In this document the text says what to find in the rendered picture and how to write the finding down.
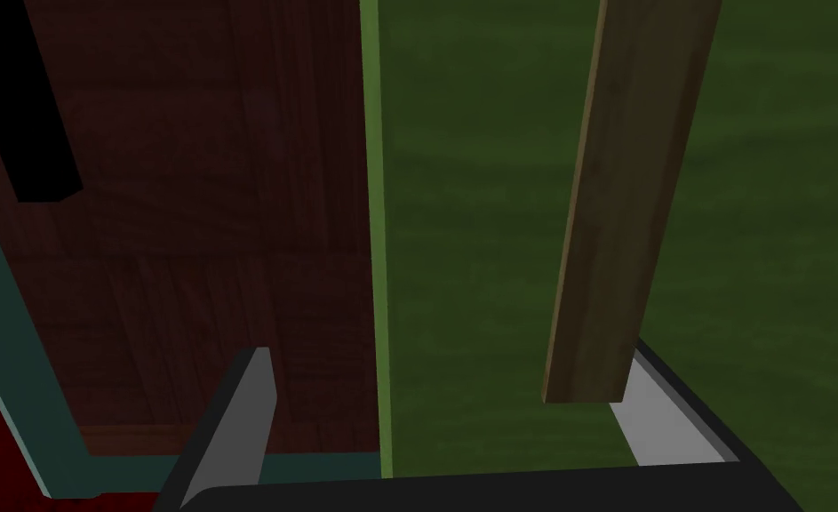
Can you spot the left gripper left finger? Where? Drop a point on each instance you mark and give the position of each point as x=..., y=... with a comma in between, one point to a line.
x=237, y=427

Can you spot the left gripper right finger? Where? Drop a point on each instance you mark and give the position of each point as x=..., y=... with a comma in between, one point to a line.
x=664, y=430

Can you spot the brown wooden plank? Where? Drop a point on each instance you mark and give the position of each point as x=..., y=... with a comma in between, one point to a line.
x=621, y=213

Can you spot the black bar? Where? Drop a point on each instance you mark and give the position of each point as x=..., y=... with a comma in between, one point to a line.
x=17, y=92

